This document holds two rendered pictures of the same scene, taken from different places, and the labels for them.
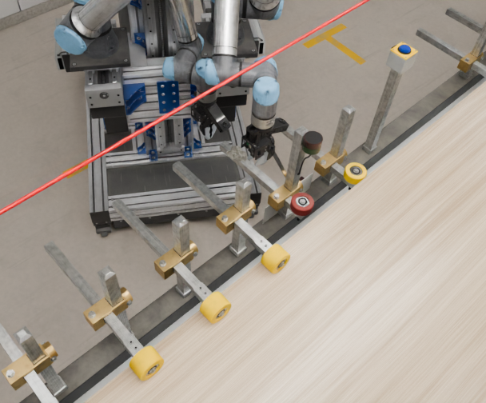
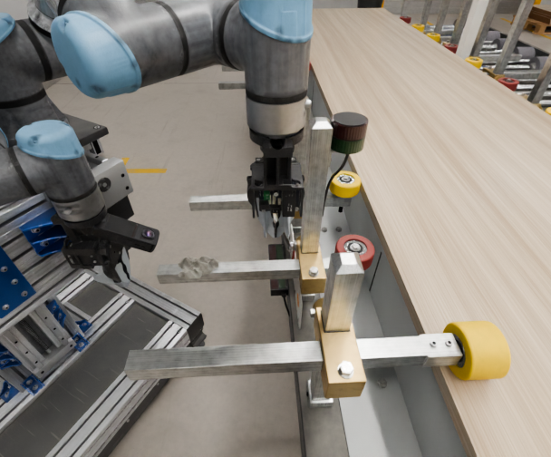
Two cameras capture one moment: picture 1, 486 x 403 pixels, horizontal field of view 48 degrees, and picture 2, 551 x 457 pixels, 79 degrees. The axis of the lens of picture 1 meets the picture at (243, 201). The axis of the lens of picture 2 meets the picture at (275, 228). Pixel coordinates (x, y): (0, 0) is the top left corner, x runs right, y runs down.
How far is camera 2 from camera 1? 1.41 m
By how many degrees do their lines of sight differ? 32
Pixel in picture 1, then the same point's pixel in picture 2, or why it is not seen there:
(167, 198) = (101, 418)
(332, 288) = (542, 314)
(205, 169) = (116, 343)
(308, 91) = (144, 213)
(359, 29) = (140, 154)
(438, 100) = not seen: hidden behind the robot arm
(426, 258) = (513, 200)
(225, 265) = (334, 437)
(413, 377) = not seen: outside the picture
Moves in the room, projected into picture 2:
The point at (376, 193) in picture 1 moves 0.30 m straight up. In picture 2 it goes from (390, 183) to (424, 59)
